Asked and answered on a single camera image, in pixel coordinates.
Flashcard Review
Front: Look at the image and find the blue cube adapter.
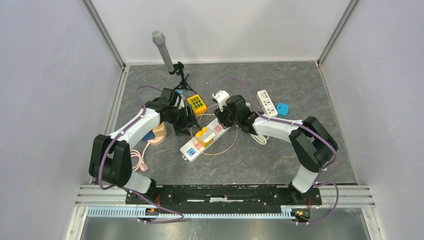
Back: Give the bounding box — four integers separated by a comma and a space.
141, 130, 155, 142

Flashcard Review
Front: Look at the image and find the white slotted cable duct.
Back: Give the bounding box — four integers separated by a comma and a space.
86, 206, 296, 220

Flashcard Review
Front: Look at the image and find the white charger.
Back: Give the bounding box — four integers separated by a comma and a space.
199, 128, 216, 143

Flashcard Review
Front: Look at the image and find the purple cable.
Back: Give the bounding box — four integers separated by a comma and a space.
97, 85, 185, 225
215, 76, 340, 226

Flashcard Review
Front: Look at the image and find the large white power strip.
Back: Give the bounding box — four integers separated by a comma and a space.
179, 118, 233, 162

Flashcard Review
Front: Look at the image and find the thin pink charging cable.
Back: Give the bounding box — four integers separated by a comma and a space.
189, 103, 239, 157

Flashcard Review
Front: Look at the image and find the black microphone tripod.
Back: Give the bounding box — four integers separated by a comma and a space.
169, 61, 198, 95

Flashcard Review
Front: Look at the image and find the blue plug adapter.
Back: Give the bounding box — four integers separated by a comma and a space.
275, 102, 290, 117

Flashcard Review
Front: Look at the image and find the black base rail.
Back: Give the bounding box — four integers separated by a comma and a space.
144, 184, 323, 214

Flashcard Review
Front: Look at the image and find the grey microphone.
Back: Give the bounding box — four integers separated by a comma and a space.
151, 30, 175, 75

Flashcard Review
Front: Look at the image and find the pink round socket with cable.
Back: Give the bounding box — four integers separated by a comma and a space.
130, 136, 166, 172

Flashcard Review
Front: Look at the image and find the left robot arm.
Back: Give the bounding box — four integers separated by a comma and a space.
88, 98, 200, 204

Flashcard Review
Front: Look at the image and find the wooden tan cube adapter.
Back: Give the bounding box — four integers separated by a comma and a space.
152, 122, 168, 138

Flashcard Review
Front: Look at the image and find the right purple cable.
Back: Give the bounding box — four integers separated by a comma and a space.
215, 76, 340, 226

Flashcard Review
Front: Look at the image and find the yellow cube socket adapter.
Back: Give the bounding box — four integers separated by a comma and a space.
195, 127, 216, 148

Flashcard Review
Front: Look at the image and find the white coiled power cord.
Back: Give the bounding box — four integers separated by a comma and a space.
250, 132, 270, 146

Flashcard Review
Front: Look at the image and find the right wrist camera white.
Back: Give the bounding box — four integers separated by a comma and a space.
212, 90, 230, 110

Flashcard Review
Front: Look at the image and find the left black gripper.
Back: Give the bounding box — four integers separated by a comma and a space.
165, 104, 202, 137

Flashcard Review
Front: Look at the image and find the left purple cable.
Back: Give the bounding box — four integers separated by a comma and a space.
97, 85, 185, 225

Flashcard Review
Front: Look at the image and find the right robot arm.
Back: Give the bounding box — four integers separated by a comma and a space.
212, 91, 339, 204

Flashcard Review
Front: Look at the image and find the small white USB power strip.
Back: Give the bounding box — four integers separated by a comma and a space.
256, 90, 278, 117

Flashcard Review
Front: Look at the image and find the yellow grid block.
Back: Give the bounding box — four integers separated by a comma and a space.
187, 94, 208, 117

